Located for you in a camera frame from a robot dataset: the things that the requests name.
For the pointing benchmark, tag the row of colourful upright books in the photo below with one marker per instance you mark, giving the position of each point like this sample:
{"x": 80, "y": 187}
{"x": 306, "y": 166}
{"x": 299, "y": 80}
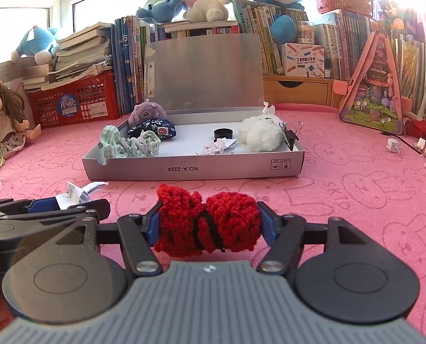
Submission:
{"x": 345, "y": 43}

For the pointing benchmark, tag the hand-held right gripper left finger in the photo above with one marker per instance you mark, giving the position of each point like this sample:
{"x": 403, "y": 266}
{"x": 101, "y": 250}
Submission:
{"x": 152, "y": 225}

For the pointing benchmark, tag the pink rabbit print tablecloth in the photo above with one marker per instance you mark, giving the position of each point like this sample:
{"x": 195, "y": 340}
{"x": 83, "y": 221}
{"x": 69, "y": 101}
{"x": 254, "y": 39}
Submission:
{"x": 341, "y": 193}

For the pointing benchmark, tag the green gingham scrunchie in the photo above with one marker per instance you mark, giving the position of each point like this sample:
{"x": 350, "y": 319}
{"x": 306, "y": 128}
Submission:
{"x": 112, "y": 143}

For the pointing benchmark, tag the stack of worn books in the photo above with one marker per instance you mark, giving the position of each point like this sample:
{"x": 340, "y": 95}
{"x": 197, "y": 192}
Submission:
{"x": 80, "y": 50}

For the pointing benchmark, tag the white illustrated carton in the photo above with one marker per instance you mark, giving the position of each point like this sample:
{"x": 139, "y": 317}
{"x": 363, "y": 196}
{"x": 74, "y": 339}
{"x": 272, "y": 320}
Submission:
{"x": 302, "y": 61}

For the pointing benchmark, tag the silver cardboard file box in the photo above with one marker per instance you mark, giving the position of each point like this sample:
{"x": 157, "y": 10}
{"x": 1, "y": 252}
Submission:
{"x": 198, "y": 168}

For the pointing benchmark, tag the black round lid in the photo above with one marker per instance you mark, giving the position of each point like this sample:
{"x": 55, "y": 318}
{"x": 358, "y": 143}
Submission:
{"x": 223, "y": 134}

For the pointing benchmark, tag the red plastic crate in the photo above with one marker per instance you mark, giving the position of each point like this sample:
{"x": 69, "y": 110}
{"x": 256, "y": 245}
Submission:
{"x": 98, "y": 93}

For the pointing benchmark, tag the row of blue slim books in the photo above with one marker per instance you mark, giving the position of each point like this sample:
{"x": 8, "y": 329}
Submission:
{"x": 127, "y": 64}

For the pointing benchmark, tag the white fluffy plush toy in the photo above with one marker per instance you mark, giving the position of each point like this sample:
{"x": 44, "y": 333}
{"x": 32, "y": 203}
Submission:
{"x": 259, "y": 132}

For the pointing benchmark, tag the wooden drawer organizer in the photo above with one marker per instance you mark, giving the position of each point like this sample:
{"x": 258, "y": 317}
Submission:
{"x": 306, "y": 91}

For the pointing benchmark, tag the red knitted bow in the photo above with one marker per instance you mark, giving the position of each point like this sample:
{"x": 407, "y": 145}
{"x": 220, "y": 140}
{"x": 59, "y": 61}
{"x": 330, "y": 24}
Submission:
{"x": 227, "y": 218}

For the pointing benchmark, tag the white framed window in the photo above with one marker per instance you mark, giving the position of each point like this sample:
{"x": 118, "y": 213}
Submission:
{"x": 102, "y": 7}

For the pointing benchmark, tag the blue cat plush toy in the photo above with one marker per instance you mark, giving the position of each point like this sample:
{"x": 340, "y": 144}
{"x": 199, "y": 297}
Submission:
{"x": 33, "y": 41}

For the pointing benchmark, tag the white paper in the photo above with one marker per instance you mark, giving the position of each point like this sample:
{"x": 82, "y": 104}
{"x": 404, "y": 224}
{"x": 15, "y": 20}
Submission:
{"x": 216, "y": 147}
{"x": 76, "y": 193}

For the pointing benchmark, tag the purple plush toy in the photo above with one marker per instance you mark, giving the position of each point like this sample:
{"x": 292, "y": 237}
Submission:
{"x": 146, "y": 113}

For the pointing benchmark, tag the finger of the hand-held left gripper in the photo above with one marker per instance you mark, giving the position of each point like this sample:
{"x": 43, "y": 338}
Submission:
{"x": 91, "y": 209}
{"x": 41, "y": 205}

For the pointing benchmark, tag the blue dinosaur plush toy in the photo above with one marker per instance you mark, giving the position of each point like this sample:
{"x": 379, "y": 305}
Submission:
{"x": 159, "y": 7}

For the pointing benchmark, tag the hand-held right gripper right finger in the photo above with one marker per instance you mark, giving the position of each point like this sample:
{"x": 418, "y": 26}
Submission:
{"x": 266, "y": 222}

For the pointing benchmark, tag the black binder clip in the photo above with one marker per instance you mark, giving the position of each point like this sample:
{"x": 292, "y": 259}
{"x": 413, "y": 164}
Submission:
{"x": 291, "y": 139}

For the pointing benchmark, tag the white grid board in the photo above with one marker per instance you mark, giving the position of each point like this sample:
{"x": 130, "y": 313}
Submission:
{"x": 5, "y": 70}

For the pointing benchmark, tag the small white plastic clip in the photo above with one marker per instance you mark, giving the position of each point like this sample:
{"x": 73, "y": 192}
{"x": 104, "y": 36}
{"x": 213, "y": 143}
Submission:
{"x": 421, "y": 143}

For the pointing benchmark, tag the navy floral cloth pouch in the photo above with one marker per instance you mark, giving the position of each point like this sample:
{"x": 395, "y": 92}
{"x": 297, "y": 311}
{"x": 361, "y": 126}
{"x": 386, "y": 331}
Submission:
{"x": 152, "y": 127}

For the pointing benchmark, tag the small white origami cube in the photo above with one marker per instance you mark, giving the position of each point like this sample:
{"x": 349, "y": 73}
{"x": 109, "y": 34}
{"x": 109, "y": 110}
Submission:
{"x": 393, "y": 146}

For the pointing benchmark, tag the pink triangular toy case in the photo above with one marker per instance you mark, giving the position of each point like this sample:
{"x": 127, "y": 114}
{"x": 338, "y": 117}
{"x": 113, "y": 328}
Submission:
{"x": 372, "y": 114}

